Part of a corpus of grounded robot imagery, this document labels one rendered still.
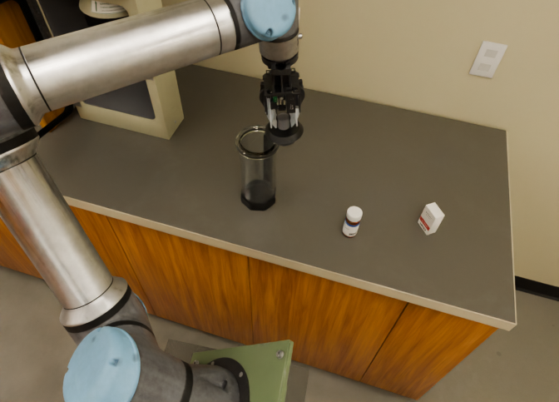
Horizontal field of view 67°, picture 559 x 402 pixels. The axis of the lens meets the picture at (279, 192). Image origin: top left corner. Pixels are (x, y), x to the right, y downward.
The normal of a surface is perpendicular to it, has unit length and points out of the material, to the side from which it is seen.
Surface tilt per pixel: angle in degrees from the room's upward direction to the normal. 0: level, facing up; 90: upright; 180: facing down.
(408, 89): 90
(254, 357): 44
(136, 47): 52
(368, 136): 0
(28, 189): 58
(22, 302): 0
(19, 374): 0
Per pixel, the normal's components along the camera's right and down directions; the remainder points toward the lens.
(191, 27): 0.42, 0.14
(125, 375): 0.68, -0.28
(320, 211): 0.03, -0.63
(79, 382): -0.59, -0.54
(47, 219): 0.67, 0.09
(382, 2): -0.29, 0.74
